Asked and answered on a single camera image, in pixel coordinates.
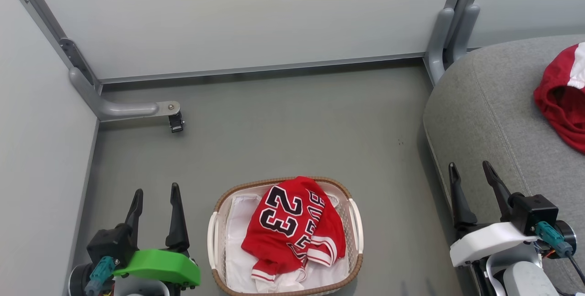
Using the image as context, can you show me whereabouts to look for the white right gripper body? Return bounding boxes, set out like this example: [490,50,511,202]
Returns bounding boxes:
[449,221,541,268]

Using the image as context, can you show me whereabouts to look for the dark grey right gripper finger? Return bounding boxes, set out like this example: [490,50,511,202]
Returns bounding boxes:
[448,162,479,233]
[482,160,514,222]

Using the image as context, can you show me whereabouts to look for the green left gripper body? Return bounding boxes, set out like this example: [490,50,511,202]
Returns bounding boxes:
[112,248,202,288]

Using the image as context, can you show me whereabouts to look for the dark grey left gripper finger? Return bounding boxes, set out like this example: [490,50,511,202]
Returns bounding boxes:
[125,189,144,243]
[165,183,191,254]

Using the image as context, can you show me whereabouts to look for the red garment with white panel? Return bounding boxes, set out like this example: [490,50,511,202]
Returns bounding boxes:
[533,42,585,155]

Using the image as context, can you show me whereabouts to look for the grey fabric sofa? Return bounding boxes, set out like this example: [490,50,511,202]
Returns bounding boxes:
[423,35,585,296]

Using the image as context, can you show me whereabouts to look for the white perforated laundry basket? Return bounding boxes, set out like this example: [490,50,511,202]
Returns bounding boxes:
[207,176,365,296]

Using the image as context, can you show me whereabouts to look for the small black caster wheel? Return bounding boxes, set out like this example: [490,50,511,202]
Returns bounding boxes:
[168,111,185,133]

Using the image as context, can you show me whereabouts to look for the red number 23 jersey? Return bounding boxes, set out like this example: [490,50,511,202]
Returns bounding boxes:
[241,176,347,283]

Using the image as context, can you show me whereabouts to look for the grey curved partition foot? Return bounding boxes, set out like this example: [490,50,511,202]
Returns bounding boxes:
[59,38,181,122]
[446,4,481,64]
[424,7,456,85]

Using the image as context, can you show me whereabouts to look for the teal plug black cable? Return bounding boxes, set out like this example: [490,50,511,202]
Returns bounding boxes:
[534,221,585,284]
[84,256,116,296]

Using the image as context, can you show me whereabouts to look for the grey partition base rail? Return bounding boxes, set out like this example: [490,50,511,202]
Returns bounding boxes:
[100,52,429,85]
[62,118,102,296]

